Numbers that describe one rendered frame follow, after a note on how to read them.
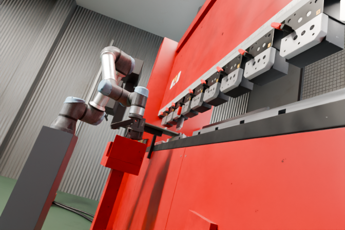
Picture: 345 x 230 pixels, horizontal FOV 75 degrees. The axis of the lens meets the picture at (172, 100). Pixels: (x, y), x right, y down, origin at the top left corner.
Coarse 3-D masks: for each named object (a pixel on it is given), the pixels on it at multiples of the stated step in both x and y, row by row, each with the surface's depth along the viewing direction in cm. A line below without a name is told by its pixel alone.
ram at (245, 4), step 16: (224, 0) 159; (240, 0) 128; (256, 0) 107; (272, 0) 92; (288, 0) 80; (304, 0) 71; (208, 16) 188; (224, 16) 146; (240, 16) 119; (256, 16) 100; (272, 16) 87; (208, 32) 170; (224, 32) 135; (240, 32) 112; (192, 48) 207; (208, 48) 155; (224, 48) 125; (176, 64) 260; (192, 64) 185; (208, 64) 143; (224, 64) 117; (176, 80) 227; (192, 80) 168; (176, 96) 201
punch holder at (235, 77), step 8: (240, 56) 101; (232, 64) 107; (240, 64) 99; (232, 72) 103; (240, 72) 98; (224, 80) 108; (232, 80) 100; (240, 80) 97; (224, 88) 105; (232, 88) 101; (240, 88) 99; (248, 88) 97; (232, 96) 109
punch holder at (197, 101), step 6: (198, 90) 144; (204, 90) 136; (198, 96) 139; (192, 102) 147; (198, 102) 135; (204, 102) 135; (192, 108) 144; (198, 108) 141; (204, 108) 138; (210, 108) 135
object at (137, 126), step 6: (132, 114) 112; (138, 120) 114; (144, 120) 115; (126, 126) 113; (132, 126) 112; (138, 126) 113; (126, 132) 110; (132, 132) 111; (138, 132) 112; (132, 138) 111; (138, 138) 110
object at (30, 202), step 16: (48, 128) 131; (48, 144) 129; (64, 144) 131; (32, 160) 125; (48, 160) 127; (64, 160) 132; (32, 176) 123; (48, 176) 125; (16, 192) 120; (32, 192) 121; (48, 192) 123; (16, 208) 118; (32, 208) 120; (48, 208) 133; (0, 224) 115; (16, 224) 116; (32, 224) 118
